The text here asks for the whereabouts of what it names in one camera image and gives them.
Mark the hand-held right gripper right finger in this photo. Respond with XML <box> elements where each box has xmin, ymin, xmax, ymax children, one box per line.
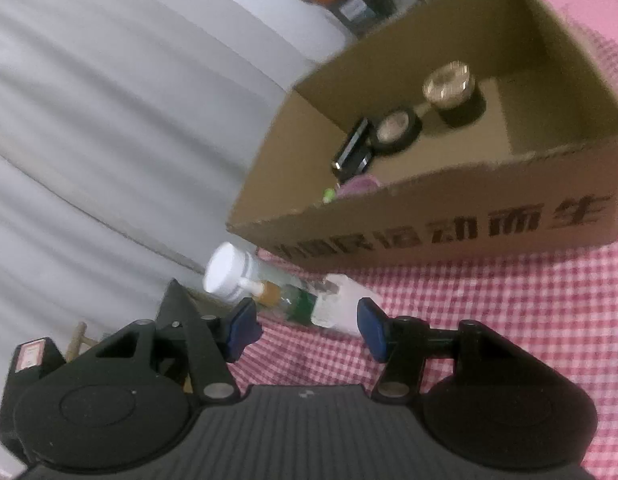
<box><xmin>356</xmin><ymin>297</ymin><xmax>545</xmax><ymax>406</ymax></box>

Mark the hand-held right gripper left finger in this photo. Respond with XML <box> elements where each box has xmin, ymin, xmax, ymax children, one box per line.
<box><xmin>64</xmin><ymin>297</ymin><xmax>263</xmax><ymax>403</ymax></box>

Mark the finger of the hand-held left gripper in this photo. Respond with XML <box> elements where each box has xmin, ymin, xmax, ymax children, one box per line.
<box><xmin>155</xmin><ymin>278</ymin><xmax>214</xmax><ymax>325</ymax></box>

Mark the white tube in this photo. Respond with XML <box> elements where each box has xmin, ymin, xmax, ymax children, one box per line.
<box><xmin>311</xmin><ymin>274</ymin><xmax>377</xmax><ymax>337</ymax></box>

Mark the clear glass bottle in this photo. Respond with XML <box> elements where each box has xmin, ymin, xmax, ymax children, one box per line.
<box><xmin>239</xmin><ymin>280</ymin><xmax>320</xmax><ymax>326</ymax></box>

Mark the cardboard box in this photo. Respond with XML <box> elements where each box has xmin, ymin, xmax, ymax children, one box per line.
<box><xmin>226</xmin><ymin>0</ymin><xmax>618</xmax><ymax>273</ymax></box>

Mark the pink round item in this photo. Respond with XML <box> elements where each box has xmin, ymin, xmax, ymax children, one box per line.
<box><xmin>336</xmin><ymin>175</ymin><xmax>382</xmax><ymax>201</ymax></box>

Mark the black rectangular case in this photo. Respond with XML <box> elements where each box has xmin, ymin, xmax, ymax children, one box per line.
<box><xmin>330</xmin><ymin>117</ymin><xmax>375</xmax><ymax>183</ymax></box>

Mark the round black compact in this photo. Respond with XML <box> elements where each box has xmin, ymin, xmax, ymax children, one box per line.
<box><xmin>370</xmin><ymin>106</ymin><xmax>422</xmax><ymax>155</ymax></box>

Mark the black jar with gold lid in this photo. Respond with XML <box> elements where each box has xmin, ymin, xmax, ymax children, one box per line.
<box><xmin>421</xmin><ymin>60</ymin><xmax>487</xmax><ymax>128</ymax></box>

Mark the white jar with white cap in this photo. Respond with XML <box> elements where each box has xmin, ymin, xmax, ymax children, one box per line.
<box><xmin>203</xmin><ymin>241</ymin><xmax>262</xmax><ymax>306</ymax></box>

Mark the wooden stick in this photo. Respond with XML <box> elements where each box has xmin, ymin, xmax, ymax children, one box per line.
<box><xmin>64</xmin><ymin>322</ymin><xmax>97</xmax><ymax>361</ymax></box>

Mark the pink checkered cloth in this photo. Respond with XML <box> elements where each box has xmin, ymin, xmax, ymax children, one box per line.
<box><xmin>224</xmin><ymin>0</ymin><xmax>618</xmax><ymax>480</ymax></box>

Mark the white fabric drape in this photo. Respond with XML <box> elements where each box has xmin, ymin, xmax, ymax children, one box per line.
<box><xmin>0</xmin><ymin>0</ymin><xmax>350</xmax><ymax>411</ymax></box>

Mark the dark display box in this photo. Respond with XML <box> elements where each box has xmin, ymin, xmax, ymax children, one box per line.
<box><xmin>334</xmin><ymin>0</ymin><xmax>390</xmax><ymax>28</ymax></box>

